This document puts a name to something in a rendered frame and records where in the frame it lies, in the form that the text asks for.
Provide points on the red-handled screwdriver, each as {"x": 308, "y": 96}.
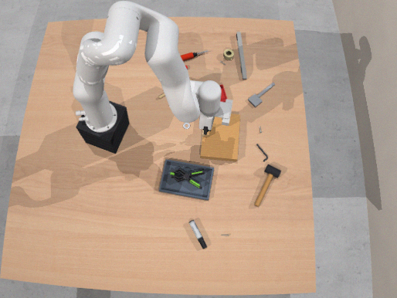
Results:
{"x": 191, "y": 55}

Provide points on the red rectangular tray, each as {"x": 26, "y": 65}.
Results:
{"x": 223, "y": 96}

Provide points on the black-headed mallet with wooden handle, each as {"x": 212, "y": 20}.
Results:
{"x": 272, "y": 172}

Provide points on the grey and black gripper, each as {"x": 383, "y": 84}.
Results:
{"x": 206, "y": 123}

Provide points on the beige cylindrical collar with hole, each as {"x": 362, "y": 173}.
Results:
{"x": 228, "y": 51}

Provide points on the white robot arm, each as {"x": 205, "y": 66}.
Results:
{"x": 117, "y": 45}

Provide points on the long grey metal bar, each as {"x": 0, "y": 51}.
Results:
{"x": 242, "y": 60}

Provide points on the white marker with black cap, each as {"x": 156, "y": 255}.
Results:
{"x": 198, "y": 234}

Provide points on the light brown wooden board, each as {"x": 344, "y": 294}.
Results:
{"x": 222, "y": 143}

